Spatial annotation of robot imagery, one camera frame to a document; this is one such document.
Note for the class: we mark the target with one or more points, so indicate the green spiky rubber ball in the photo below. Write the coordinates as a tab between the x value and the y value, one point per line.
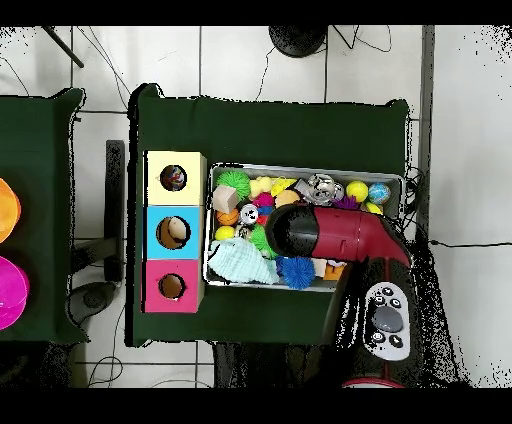
260	240
234	182

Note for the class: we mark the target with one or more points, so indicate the mint green waffle cloth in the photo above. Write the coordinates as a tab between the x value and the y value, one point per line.
244	262

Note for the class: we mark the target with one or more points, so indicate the white cloth with colourful spots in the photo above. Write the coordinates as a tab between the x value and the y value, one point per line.
173	178

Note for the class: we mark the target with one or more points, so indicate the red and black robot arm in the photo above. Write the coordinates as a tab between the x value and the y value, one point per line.
340	236

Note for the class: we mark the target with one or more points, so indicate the wooden box with three holes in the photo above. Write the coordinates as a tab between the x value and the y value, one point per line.
168	196

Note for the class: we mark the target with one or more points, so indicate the shallow metal mesh bin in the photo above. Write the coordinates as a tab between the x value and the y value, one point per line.
376	178

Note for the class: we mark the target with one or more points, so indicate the plain wooden cube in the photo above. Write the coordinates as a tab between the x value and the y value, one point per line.
224	198

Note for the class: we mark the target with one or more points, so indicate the blue spiky toy with eyes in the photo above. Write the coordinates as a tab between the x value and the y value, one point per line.
298	272

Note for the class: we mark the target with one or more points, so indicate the dark green table cloth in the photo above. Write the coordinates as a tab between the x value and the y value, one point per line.
36	160
280	132

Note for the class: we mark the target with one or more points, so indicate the purple spiky rubber ball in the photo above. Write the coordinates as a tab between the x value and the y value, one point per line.
346	203

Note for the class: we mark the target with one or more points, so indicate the yellow foam ball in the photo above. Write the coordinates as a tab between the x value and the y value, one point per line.
356	191

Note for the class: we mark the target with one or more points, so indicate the light blue patterned ball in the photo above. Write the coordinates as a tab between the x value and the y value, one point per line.
378	193

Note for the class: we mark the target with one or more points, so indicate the black round stand base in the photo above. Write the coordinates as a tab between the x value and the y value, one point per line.
298	40

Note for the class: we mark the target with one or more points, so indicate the orange plastic dish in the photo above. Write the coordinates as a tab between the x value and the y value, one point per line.
8	210

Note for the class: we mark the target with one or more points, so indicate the black slanted rod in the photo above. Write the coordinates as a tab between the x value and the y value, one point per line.
64	47

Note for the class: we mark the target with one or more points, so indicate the pink plastic bowl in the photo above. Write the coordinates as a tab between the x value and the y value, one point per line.
12	292

